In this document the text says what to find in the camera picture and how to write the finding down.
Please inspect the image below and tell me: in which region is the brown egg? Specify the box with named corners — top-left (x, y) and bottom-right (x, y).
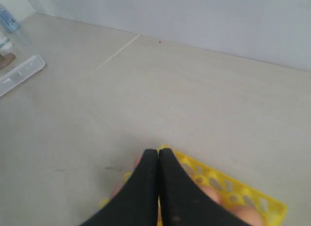
top-left (232, 205), bottom-right (265, 226)
top-left (133, 156), bottom-right (141, 169)
top-left (110, 181), bottom-right (125, 199)
top-left (201, 185), bottom-right (221, 204)

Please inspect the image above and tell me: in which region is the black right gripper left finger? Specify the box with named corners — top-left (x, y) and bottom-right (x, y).
top-left (84, 149), bottom-right (158, 226)

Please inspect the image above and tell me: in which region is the clear plastic container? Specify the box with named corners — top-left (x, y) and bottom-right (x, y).
top-left (0, 25), bottom-right (47, 97)

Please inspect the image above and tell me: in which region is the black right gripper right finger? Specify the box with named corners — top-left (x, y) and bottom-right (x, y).
top-left (158, 148), bottom-right (248, 226)

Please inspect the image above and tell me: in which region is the blue labelled bottle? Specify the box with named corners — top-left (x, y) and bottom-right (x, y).
top-left (0, 4), bottom-right (20, 33)

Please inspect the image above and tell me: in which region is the yellow plastic egg tray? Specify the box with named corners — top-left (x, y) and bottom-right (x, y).
top-left (101, 145), bottom-right (287, 226)

